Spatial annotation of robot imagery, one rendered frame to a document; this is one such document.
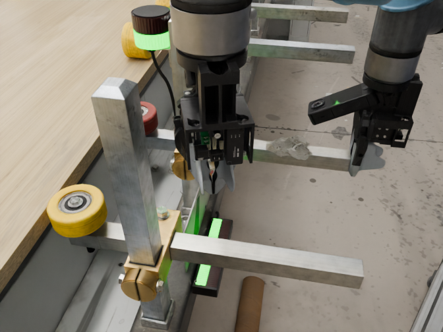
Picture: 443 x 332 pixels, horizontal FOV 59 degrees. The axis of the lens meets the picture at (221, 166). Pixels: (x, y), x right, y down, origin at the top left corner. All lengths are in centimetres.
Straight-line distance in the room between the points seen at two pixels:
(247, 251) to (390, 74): 34
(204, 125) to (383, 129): 40
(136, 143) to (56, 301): 46
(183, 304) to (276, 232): 107
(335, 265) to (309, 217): 125
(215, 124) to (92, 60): 67
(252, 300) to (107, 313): 72
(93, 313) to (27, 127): 37
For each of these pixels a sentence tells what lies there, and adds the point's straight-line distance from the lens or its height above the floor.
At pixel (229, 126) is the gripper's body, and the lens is 39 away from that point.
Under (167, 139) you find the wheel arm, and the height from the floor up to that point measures 86.
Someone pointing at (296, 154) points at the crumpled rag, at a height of 87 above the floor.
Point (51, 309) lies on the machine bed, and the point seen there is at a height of 67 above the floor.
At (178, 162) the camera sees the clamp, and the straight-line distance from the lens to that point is 71.
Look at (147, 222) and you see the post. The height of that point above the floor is 95.
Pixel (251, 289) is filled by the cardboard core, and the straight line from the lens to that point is 147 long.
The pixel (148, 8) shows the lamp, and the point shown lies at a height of 111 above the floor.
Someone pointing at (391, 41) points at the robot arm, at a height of 109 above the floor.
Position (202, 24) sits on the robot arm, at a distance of 36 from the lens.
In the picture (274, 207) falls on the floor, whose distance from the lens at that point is 185.
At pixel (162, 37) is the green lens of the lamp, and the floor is 108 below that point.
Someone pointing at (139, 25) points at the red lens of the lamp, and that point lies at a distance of 62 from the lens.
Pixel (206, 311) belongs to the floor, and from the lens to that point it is 152.
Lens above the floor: 131
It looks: 40 degrees down
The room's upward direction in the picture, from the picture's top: straight up
